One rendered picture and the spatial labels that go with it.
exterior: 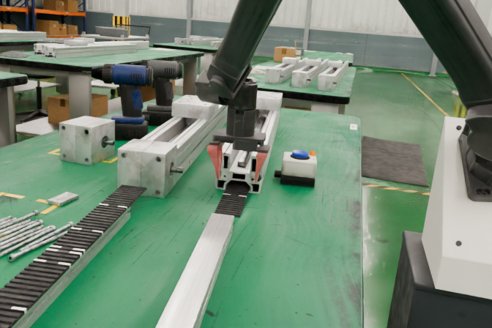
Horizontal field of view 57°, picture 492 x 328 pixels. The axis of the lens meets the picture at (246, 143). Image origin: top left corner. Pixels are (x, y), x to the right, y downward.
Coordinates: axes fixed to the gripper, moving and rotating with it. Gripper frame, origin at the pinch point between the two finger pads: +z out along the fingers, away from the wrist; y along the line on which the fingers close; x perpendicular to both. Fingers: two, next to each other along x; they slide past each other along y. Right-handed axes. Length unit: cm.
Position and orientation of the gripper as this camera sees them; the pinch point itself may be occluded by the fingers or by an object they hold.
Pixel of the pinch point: (237, 176)
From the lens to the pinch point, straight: 95.1
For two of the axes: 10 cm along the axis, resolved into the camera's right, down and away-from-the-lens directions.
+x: -1.4, 2.3, -9.6
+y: -9.9, -1.0, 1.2
